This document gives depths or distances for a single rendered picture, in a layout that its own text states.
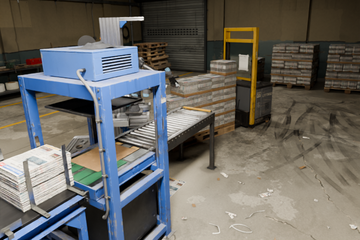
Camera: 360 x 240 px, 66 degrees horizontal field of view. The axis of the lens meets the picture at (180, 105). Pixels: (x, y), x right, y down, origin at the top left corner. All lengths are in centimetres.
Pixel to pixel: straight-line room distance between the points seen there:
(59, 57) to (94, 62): 36
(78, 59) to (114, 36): 177
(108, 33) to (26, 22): 655
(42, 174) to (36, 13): 862
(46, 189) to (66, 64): 87
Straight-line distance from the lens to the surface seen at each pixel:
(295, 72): 894
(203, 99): 455
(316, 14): 1042
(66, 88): 202
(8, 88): 933
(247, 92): 543
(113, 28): 377
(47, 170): 206
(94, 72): 194
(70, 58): 212
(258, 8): 1085
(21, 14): 1011
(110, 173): 195
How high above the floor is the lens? 189
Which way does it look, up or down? 16 degrees down
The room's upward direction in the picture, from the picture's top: 1 degrees counter-clockwise
